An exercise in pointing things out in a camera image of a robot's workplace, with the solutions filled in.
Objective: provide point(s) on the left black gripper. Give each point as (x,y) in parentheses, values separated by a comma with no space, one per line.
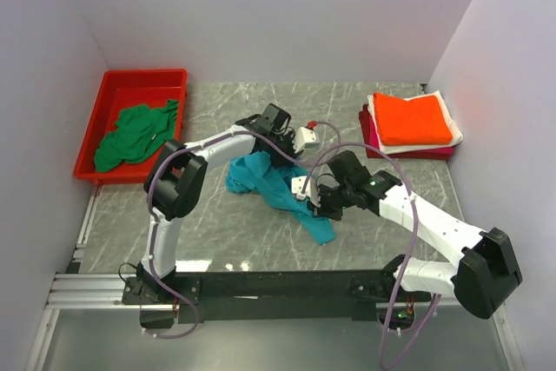
(290,136)

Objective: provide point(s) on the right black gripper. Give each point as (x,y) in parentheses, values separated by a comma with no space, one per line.
(321,208)

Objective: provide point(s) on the teal t shirt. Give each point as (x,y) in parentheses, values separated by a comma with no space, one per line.
(255,173)

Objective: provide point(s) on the orange t shirt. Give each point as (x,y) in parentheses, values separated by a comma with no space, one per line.
(410,122)

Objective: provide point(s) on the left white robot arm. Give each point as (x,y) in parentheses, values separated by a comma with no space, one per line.
(175,183)

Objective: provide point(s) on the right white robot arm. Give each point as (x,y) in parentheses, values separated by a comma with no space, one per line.
(480,269)

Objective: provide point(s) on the dark red folded t shirt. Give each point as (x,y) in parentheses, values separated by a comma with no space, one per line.
(367,132)

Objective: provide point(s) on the black base beam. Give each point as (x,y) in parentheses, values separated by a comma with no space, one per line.
(239,296)

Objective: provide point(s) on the white folded t shirt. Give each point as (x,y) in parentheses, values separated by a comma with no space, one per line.
(457,135)

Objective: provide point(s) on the green t shirt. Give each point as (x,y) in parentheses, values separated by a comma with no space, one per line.
(140,131)

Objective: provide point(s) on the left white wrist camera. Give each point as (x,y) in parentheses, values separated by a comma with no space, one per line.
(306,136)

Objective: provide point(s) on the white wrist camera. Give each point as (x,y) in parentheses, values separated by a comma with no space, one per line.
(305,188)
(306,136)

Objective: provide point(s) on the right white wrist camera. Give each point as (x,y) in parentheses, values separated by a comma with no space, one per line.
(305,188)

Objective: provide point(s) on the aluminium frame rail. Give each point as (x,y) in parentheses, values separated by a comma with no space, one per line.
(225,233)

